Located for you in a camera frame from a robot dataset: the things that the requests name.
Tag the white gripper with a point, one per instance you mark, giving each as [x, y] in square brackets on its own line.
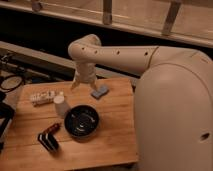
[85, 73]

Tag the white ceramic cup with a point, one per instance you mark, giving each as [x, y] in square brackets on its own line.
[61, 105]

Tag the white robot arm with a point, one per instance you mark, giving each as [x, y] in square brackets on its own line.
[173, 100]

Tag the black bowl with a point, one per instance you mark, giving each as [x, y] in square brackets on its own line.
[81, 121]

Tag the red brown marker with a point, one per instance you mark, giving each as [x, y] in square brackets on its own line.
[52, 129]

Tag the wooden table board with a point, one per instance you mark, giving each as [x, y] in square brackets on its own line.
[112, 143]

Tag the black equipment at left edge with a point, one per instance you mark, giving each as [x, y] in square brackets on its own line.
[6, 116]

